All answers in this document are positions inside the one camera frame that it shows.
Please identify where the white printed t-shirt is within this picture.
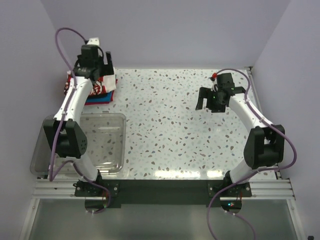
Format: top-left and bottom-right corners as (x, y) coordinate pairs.
(62, 66), (118, 97)

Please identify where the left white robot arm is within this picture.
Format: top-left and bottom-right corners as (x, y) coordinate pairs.
(43, 42), (110, 182)

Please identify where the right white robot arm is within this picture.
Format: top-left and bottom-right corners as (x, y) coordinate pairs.
(195, 71), (285, 189)

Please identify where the folded blue t-shirt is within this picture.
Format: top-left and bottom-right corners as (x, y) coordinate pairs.
(85, 91), (114, 105)

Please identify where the clear plastic bin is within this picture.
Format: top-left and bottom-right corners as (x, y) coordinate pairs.
(29, 113), (126, 178)

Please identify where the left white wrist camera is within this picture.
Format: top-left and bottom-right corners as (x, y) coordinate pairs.
(86, 37), (100, 47)

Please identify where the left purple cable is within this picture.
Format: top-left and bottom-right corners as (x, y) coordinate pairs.
(48, 27), (112, 216)

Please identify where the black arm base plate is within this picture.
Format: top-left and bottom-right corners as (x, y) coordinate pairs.
(74, 178), (253, 210)

